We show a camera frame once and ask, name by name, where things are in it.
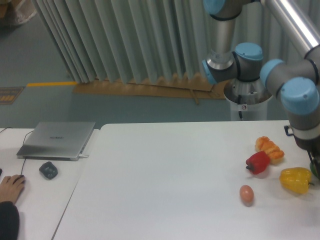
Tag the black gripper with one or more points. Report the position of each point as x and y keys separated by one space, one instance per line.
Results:
x=308 y=140

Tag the yellow bell pepper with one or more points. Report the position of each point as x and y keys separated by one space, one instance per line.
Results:
x=296 y=179

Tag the black computer mouse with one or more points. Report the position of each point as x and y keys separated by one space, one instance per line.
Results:
x=20 y=182

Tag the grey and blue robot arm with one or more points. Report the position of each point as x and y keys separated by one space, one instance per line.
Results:
x=294 y=86

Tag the green bell pepper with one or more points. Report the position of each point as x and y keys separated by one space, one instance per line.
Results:
x=312 y=169

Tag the red bell pepper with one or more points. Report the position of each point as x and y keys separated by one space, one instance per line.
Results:
x=258 y=162

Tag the person's bare hand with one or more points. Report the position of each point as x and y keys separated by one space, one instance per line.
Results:
x=8 y=189

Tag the orange bread loaf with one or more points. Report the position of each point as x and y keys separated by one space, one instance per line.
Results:
x=272 y=150

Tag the brown egg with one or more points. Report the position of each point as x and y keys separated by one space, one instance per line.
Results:
x=246 y=193

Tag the brown cardboard sheet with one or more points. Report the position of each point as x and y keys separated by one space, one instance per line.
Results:
x=117 y=88

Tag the white laptop plug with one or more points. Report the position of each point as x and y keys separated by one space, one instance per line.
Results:
x=82 y=156

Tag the grey pleated curtain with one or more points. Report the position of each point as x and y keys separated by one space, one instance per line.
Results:
x=152 y=41

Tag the silver laptop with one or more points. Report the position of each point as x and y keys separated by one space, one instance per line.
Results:
x=57 y=140

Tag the black small case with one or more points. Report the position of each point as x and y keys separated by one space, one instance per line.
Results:
x=48 y=170

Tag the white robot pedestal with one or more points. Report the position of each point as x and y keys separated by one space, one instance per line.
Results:
x=248 y=101

